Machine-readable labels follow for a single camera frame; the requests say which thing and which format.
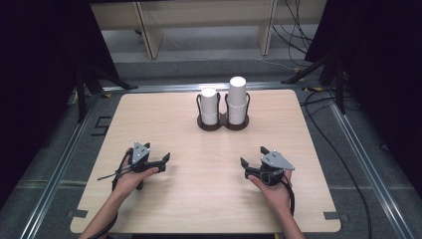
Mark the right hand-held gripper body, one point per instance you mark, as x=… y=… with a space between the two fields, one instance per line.
x=275 y=162

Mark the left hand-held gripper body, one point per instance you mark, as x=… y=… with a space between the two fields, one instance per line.
x=140 y=156

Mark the dark brown double cup holder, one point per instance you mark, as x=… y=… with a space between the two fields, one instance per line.
x=223 y=120

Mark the short stack of white cups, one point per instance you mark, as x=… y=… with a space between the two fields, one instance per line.
x=209 y=106

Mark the person's left hand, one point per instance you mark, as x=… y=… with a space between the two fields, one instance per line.
x=129 y=182

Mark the person's right hand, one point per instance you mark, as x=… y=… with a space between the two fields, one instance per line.
x=273 y=195

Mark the tall stack of white cups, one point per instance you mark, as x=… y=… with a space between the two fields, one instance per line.
x=237 y=99

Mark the grey tape strip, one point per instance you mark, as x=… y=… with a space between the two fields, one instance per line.
x=78 y=213
x=335 y=216

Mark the black stand legs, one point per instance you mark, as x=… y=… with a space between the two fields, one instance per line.
x=86 y=83
x=335 y=73

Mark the dark curtain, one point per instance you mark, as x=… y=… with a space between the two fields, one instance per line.
x=40 y=83
x=381 y=66

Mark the beige wooden furniture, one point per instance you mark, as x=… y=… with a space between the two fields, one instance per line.
x=205 y=13

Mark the metal floor rail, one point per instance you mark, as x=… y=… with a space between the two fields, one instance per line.
x=368 y=169
x=56 y=172

